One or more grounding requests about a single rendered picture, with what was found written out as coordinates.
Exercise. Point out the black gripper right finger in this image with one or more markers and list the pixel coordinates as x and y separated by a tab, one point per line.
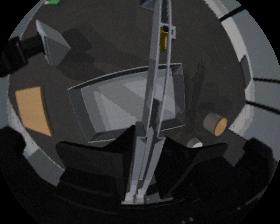
176	161

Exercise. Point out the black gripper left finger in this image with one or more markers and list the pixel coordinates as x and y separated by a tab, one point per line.
113	160

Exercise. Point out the grey roasting tin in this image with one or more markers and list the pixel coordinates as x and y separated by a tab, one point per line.
109	104

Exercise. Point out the light brown wooden board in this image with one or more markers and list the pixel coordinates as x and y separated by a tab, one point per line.
33	109

